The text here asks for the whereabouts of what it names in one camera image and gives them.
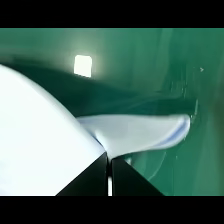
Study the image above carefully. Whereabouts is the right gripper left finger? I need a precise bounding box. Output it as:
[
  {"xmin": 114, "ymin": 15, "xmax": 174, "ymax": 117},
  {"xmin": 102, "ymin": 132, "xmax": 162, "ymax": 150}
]
[{"xmin": 55, "ymin": 151, "xmax": 109, "ymax": 197}]

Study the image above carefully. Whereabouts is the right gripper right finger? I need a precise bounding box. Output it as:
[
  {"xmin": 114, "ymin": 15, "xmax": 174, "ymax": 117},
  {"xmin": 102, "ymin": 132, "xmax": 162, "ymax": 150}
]
[{"xmin": 111, "ymin": 157, "xmax": 165, "ymax": 197}]

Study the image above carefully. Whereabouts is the white garment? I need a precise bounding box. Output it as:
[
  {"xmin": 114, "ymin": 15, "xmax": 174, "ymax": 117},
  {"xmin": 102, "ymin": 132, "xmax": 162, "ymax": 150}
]
[{"xmin": 0, "ymin": 63, "xmax": 192, "ymax": 197}]

